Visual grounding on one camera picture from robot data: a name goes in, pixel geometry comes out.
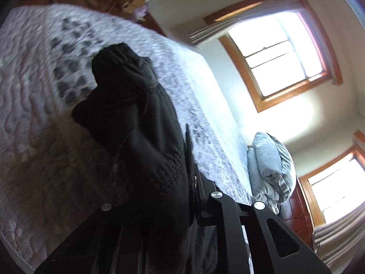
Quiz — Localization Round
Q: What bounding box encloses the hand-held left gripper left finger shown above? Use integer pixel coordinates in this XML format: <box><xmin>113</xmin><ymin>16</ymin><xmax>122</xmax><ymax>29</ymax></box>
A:
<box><xmin>34</xmin><ymin>203</ymin><xmax>146</xmax><ymax>274</ymax></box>

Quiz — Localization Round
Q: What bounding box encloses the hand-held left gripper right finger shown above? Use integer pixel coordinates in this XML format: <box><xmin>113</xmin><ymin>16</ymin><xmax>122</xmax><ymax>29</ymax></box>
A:
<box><xmin>185</xmin><ymin>124</ymin><xmax>334</xmax><ymax>274</ymax></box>

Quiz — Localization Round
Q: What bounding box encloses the black hooded jacket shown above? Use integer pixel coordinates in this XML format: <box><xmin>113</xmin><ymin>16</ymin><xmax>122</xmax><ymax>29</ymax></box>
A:
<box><xmin>71</xmin><ymin>42</ymin><xmax>200</xmax><ymax>274</ymax></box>

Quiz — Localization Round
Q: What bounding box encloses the dark wooden headboard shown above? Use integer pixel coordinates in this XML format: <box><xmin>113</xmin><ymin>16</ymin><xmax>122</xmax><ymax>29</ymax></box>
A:
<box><xmin>279</xmin><ymin>176</ymin><xmax>318</xmax><ymax>253</ymax></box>

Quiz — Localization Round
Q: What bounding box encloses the folded grey duvet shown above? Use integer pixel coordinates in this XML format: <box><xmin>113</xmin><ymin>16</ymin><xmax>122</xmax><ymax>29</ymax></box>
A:
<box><xmin>247</xmin><ymin>131</ymin><xmax>297</xmax><ymax>215</ymax></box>

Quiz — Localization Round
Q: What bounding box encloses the pale striped curtain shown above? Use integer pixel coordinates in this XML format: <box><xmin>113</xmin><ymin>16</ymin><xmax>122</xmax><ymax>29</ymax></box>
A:
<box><xmin>312</xmin><ymin>205</ymin><xmax>365</xmax><ymax>255</ymax></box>

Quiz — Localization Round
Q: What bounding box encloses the wooden framed window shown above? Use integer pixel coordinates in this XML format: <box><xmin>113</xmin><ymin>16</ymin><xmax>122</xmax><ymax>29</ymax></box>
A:
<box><xmin>298</xmin><ymin>131</ymin><xmax>365</xmax><ymax>227</ymax></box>
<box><xmin>203</xmin><ymin>0</ymin><xmax>343</xmax><ymax>113</ymax></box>

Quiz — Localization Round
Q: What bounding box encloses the bed with pale sheet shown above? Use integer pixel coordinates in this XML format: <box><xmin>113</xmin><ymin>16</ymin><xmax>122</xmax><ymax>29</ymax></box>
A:
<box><xmin>0</xmin><ymin>4</ymin><xmax>257</xmax><ymax>274</ymax></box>

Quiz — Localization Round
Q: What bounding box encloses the quilted grey bed cover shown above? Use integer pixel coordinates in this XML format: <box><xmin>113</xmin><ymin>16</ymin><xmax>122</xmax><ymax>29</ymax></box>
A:
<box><xmin>0</xmin><ymin>4</ymin><xmax>253</xmax><ymax>272</ymax></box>

